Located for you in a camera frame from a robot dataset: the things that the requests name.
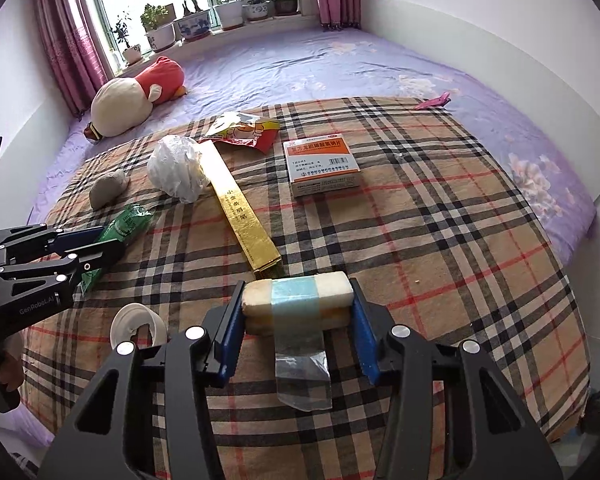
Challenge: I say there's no clear plastic bag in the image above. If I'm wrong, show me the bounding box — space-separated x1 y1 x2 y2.
146 135 212 205

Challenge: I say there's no red yellow snack packet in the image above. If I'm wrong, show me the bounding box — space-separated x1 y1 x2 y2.
200 112 281 155

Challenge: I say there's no person's left hand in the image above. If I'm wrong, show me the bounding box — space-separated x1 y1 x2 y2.
0 332 27 394

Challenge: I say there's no pink plastic clip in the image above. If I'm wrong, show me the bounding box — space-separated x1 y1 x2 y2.
414 91 453 111

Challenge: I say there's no white medicine box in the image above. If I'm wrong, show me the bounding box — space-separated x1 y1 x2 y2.
282 132 366 199

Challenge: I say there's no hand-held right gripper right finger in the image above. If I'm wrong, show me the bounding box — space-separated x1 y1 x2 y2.
347 278 564 480

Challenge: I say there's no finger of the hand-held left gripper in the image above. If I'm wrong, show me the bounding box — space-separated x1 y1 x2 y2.
0 223 105 262
0 239 127 287

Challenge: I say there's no red cream plush toy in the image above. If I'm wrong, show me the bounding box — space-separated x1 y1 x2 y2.
84 56 188 145

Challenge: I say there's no sponge cake block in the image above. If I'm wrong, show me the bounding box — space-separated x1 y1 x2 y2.
242 271 355 413

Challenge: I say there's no white tape roll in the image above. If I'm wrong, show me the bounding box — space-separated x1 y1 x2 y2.
111 303 167 354

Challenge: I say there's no long gold box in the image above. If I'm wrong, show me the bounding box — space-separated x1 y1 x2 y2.
200 140 284 281

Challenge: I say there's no plaid blanket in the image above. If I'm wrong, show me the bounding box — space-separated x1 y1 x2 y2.
20 96 594 480

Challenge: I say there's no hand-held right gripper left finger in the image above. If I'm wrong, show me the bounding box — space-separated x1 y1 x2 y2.
37 279 247 480

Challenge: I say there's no purple floral bed sheet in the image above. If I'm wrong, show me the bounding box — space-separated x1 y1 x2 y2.
27 27 599 275

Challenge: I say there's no small white potted plant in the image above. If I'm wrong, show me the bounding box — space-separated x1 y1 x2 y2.
111 10 144 66

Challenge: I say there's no plain white potted plant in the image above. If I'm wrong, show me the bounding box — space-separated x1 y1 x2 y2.
212 0 246 31

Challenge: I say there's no blue white bowl planter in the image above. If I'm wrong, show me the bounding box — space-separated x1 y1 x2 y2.
174 0 214 42

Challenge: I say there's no blue patterned potted plant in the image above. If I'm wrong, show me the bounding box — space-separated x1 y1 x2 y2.
244 0 271 23

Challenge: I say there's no white pot leafy plant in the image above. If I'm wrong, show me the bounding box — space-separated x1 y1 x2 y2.
140 4 177 54

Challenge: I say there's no green plastic packet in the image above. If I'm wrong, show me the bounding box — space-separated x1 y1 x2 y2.
77 203 155 297

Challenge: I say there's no grey crumpled wad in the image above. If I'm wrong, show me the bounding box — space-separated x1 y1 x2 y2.
89 169 130 211

